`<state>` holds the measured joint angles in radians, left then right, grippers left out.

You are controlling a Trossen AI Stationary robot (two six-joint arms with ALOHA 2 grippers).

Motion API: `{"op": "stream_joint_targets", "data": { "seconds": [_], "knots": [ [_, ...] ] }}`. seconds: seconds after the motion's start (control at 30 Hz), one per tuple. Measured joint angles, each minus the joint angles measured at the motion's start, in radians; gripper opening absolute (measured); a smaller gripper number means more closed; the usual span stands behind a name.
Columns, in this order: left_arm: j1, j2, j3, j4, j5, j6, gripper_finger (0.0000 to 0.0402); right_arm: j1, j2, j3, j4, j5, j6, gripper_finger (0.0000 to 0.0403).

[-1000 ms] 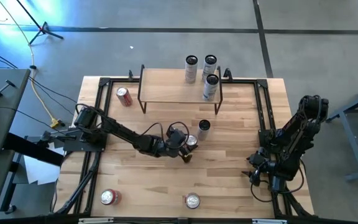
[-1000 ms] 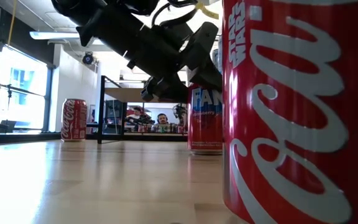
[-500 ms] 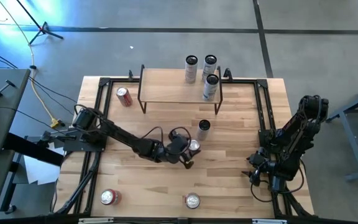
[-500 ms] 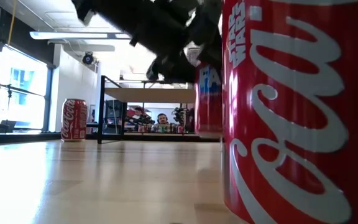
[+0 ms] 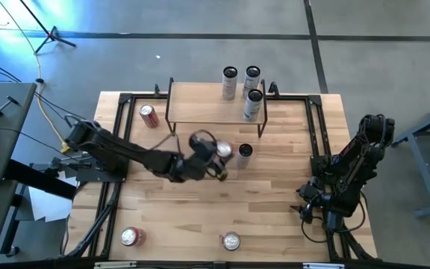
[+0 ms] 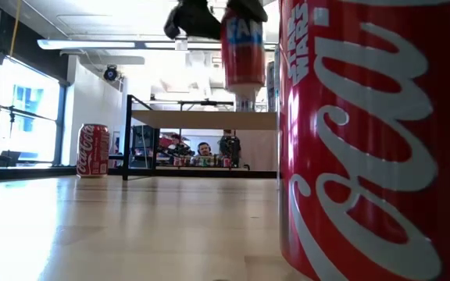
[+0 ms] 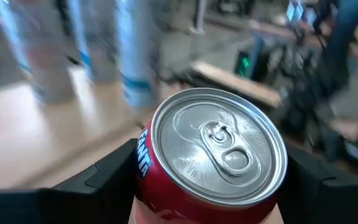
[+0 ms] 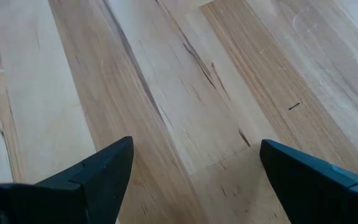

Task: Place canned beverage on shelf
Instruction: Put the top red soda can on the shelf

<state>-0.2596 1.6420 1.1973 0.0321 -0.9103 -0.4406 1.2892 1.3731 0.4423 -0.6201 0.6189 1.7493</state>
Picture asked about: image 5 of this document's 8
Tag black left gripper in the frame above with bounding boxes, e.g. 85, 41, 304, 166
172, 141, 235, 183

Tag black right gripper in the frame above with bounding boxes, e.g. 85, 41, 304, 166
290, 182, 342, 231

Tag red can blue logo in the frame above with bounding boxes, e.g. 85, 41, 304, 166
216, 140, 235, 165

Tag white slim can orange print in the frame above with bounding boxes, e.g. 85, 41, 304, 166
236, 143, 254, 170

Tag white slim can blue print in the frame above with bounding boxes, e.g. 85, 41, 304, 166
243, 88, 264, 123

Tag white slim energy can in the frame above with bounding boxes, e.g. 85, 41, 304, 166
242, 65, 262, 99
221, 66, 239, 101

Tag red Coca-Cola can dark picture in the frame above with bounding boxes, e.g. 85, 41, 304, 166
222, 231, 242, 252

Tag red soda can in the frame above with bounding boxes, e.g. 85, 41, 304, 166
119, 226, 148, 248

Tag wooden shelf black metal legs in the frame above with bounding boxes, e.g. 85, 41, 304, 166
165, 77, 269, 138

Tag white paper sheet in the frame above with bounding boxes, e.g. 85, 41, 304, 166
28, 170, 78, 223

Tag black support beam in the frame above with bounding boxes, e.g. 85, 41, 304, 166
4, 158, 78, 201

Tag black tripod stand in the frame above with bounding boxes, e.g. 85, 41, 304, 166
19, 0, 77, 55

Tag grey desk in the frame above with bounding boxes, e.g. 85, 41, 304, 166
0, 81, 37, 265

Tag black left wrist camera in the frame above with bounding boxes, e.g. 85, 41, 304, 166
188, 133, 207, 150

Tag silver aluminium bracket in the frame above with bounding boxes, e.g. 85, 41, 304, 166
94, 261, 138, 269
303, 262, 346, 269

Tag black aluminium table frame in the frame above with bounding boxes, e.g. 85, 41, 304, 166
60, 82, 378, 269

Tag grey metal table frame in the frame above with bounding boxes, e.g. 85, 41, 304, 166
386, 96, 430, 220

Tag yellow power cable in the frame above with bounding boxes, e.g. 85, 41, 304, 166
0, 0, 75, 154

